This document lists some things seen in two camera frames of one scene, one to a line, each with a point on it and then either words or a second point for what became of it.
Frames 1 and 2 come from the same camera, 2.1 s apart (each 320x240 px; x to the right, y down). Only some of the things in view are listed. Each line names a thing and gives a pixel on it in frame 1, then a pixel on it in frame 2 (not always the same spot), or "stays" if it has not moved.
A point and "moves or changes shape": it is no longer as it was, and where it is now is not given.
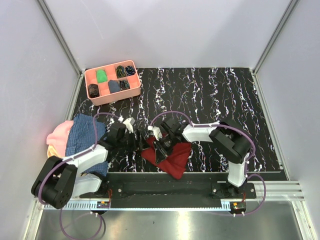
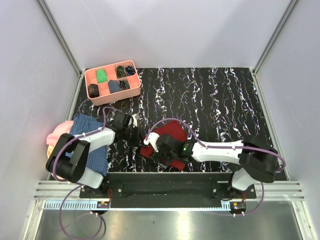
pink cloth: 58,137 stays
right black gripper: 161,153 -> 157,156
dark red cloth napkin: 175,164 moves or changes shape
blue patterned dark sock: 129,70 stays
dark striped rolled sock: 124,85 stays
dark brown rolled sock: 93,90 stays
